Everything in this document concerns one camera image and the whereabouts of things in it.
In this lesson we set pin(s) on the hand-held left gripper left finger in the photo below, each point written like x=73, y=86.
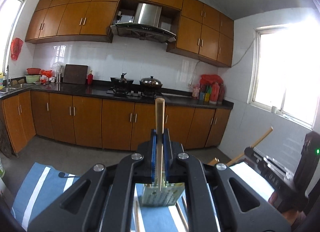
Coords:
x=154, y=157

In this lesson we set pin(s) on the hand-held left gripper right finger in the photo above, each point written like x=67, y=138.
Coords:
x=167, y=157

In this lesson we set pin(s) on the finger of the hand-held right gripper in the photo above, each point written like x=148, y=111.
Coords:
x=252, y=155

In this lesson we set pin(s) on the wooden chopstick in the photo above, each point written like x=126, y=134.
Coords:
x=261, y=138
x=160, y=122
x=182, y=214
x=137, y=217

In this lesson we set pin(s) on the green perforated chopstick holder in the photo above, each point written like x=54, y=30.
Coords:
x=160, y=198

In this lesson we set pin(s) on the person's right hand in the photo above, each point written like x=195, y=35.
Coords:
x=292, y=215

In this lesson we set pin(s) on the white cup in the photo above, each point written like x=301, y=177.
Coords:
x=274, y=109

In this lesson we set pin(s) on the dark sauce bottle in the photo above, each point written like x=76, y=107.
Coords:
x=221, y=94

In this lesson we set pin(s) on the gas stove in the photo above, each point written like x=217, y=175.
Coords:
x=125, y=93

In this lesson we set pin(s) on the small seasoning boxes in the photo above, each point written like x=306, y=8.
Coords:
x=204, y=97

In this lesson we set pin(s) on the pink container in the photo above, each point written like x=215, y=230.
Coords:
x=195, y=92

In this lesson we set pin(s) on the large red oil bottle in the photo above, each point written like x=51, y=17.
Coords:
x=214, y=93

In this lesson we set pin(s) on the dark pot with lid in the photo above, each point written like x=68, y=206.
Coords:
x=151, y=82

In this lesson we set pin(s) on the wooden base cabinet run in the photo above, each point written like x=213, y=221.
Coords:
x=87, y=122

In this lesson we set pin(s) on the black wok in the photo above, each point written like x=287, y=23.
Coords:
x=120, y=82

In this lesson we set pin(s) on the red bag over bottles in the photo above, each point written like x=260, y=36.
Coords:
x=211, y=79

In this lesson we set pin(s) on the large bright window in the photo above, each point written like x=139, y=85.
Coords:
x=287, y=72

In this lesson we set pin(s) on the small red bottle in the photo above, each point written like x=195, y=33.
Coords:
x=90, y=78

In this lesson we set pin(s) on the black kitchen countertop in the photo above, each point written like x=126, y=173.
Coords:
x=75, y=89

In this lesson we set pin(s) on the dark wooden cutting board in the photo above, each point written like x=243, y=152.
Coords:
x=75, y=74

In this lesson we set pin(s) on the metal cup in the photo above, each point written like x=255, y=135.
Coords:
x=58, y=78

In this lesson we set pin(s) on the small white bowl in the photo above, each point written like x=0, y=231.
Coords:
x=52, y=80

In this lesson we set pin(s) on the blue white striped tablecloth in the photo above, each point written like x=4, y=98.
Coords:
x=30, y=197

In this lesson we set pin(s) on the white plastic bag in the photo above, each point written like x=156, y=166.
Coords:
x=57, y=67

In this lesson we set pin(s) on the red bag on countertop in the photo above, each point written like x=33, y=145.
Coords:
x=46, y=74

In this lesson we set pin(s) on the steel range hood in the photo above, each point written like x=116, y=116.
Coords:
x=147, y=13

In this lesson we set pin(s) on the green basin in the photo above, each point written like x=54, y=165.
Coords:
x=32, y=79

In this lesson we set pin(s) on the red basin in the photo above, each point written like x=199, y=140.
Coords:
x=33, y=71

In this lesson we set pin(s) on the stainless steel sink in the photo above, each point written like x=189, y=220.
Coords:
x=15, y=88

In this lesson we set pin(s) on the metal faucet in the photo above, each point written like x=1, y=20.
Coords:
x=8, y=74

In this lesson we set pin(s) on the yellow detergent bottle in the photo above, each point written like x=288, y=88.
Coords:
x=2, y=80

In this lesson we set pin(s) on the hanging red plastic bag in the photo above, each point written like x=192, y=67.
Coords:
x=16, y=48

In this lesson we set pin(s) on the window beside sink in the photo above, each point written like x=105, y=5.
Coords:
x=12, y=22

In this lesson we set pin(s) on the wooden wall cabinet unit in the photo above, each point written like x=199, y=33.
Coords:
x=207, y=37
x=75, y=17

